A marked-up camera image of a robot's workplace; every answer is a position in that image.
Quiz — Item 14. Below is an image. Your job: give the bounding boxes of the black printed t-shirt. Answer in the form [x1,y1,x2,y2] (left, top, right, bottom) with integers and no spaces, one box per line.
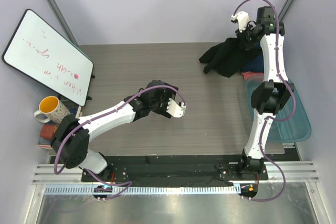
[198,38,262,78]

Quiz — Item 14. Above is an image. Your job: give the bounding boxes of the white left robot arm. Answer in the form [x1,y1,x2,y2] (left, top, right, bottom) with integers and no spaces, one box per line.
[51,80,186,181]

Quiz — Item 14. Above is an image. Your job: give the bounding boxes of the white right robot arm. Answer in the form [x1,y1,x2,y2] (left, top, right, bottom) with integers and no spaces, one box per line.
[232,6,295,180]

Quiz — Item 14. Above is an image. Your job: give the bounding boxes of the stack of books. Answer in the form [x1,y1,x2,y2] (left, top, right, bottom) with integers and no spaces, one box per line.
[38,106,82,150]

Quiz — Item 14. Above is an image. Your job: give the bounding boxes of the folded navy t-shirt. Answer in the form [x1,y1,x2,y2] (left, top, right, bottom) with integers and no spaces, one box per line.
[240,54,264,73]

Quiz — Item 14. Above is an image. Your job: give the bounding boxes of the folded red t-shirt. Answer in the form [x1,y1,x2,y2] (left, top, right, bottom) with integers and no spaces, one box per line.
[241,71,264,81]

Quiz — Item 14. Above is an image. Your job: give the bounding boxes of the black whiteboard stand foot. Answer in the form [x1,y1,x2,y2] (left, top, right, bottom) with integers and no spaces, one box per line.
[86,73,96,101]

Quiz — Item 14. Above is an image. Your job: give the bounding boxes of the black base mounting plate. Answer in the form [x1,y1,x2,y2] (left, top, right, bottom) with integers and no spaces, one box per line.
[48,154,300,188]

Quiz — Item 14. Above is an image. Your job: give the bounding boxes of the blue transparent plastic bin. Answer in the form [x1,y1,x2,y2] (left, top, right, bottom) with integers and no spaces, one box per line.
[246,75,311,144]

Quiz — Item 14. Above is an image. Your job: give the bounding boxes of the white mug orange inside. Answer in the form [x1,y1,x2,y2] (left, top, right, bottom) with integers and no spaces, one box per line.
[33,96,70,124]

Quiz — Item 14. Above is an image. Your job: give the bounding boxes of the whiteboard with red writing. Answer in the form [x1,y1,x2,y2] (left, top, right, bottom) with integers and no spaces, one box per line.
[2,9,94,106]

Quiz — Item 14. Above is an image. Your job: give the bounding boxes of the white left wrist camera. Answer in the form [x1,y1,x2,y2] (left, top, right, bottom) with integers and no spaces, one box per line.
[166,98,186,118]

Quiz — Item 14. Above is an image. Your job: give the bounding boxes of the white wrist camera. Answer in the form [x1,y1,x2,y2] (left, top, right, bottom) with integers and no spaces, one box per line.
[166,98,186,118]
[230,12,250,33]

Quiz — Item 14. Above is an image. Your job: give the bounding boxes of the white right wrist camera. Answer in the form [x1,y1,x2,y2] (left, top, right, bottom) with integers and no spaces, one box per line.
[230,12,250,33]

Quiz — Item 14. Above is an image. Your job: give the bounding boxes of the aluminium rail frame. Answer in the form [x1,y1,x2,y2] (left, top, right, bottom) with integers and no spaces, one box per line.
[25,156,333,223]

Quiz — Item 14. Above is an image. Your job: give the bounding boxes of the left aluminium corner post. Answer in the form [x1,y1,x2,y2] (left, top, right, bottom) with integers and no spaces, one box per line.
[46,0,78,46]

